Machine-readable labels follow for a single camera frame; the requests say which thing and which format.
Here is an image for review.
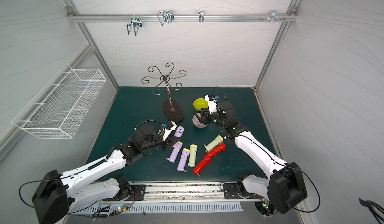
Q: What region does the red flashlight upper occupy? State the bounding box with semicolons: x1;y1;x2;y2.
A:
207;142;227;158

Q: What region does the black object at corner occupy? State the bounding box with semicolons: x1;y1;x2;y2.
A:
359;198;384;224

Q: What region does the metal double hook left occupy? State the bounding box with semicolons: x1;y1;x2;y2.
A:
127;17;143;36

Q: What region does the metal double hook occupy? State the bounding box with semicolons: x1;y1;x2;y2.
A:
157;10;175;26
127;17;143;36

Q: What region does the purple flashlight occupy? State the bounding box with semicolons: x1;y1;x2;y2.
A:
167;141;183;163
174;126;185;138
177;148;191;172

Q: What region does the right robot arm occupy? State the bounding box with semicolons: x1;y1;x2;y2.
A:
195;101;308;214

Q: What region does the copper wire jewelry stand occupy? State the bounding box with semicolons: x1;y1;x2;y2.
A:
141;62;187;123

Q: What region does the red flashlight lower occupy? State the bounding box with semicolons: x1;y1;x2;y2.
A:
193;154;212;177

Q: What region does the red flashlight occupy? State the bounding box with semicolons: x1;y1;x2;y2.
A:
193;154;212;177
207;142;227;158

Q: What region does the aluminium top rail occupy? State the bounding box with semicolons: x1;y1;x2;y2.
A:
67;12;299;23

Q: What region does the pale green flashlight right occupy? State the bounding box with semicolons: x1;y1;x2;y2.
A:
204;135;224;152

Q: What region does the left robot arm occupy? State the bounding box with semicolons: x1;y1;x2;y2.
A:
32;120;184;224

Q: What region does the pale green flashlight middle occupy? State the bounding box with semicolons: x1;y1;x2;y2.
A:
188;144;198;167

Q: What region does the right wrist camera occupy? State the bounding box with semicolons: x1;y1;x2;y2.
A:
205;94;219;114

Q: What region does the white wire basket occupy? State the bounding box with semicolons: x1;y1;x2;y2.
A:
11;63;106;139

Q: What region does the small metal hook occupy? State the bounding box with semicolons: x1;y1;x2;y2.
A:
198;10;204;23

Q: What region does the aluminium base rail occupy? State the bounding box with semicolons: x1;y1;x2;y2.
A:
59;180;307;205

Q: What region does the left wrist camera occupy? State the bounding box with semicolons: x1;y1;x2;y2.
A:
162;121;177;141

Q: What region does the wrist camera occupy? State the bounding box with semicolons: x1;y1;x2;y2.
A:
162;121;177;141
205;94;219;114

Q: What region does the pink patterned bowl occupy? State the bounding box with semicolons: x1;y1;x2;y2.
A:
192;115;207;128

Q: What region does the pale green flashlight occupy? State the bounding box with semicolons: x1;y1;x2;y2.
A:
188;144;198;167
204;135;224;152

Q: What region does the metal double hook middle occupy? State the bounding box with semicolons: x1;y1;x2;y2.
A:
157;10;175;26

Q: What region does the metal hook right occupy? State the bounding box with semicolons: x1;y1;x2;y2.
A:
260;10;286;22

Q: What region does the lime green bowl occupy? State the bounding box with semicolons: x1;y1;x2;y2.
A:
193;98;209;110

